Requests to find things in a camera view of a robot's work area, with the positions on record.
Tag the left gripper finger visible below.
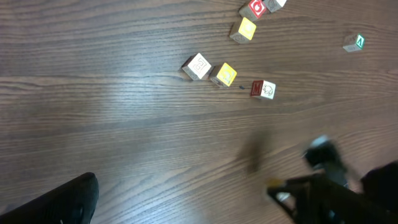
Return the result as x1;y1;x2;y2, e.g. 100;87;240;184
1;172;99;224

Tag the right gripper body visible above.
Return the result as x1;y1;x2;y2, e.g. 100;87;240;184
292;175;397;224

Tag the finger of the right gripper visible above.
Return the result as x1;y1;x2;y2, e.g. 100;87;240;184
266;177;314;218

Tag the white block red M side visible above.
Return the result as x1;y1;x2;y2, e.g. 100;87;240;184
250;80;276;100

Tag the yellow block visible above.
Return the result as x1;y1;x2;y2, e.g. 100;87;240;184
209;63;238;88
229;17;257;44

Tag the white block blue side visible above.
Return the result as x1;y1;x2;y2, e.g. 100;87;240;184
182;53;211;80

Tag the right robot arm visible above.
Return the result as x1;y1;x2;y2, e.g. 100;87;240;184
266;161;397;224

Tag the green letter A block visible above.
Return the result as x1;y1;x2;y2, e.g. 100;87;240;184
343;33;366;52

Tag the red circle block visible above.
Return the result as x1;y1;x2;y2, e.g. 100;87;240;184
238;0;267;21

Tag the white block far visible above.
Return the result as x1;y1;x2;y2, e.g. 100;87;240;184
263;0;287;13

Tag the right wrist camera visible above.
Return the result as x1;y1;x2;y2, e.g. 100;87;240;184
303;135;349;188

